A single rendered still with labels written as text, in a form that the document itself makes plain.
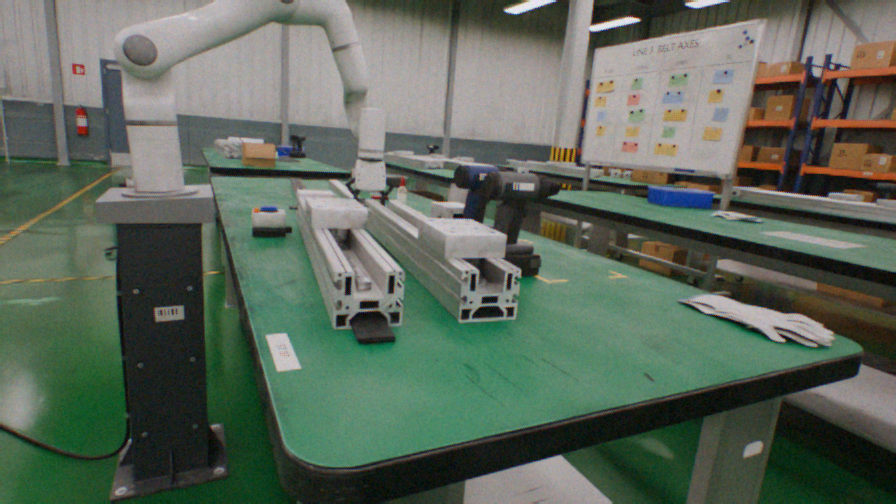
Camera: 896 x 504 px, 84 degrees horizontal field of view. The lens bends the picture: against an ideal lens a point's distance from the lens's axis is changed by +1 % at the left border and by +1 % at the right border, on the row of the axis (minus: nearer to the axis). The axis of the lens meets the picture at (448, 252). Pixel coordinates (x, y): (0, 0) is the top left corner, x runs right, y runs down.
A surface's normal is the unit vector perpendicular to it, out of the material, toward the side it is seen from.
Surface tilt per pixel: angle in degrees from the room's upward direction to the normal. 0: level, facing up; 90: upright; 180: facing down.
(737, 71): 90
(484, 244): 90
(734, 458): 90
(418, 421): 0
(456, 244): 90
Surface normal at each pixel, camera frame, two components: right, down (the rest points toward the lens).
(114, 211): 0.44, 0.23
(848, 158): -0.88, 0.05
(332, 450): 0.07, -0.97
